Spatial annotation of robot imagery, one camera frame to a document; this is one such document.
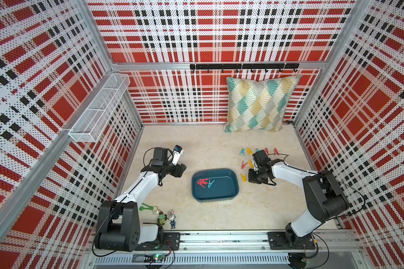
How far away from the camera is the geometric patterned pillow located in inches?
36.4

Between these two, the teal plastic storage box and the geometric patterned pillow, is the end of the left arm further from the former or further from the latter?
the geometric patterned pillow

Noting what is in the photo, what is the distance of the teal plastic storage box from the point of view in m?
0.86

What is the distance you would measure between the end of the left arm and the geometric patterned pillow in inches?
19.0

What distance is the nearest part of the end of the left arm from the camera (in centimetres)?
65

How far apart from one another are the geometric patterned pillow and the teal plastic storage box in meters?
0.35

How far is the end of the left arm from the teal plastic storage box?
12cm
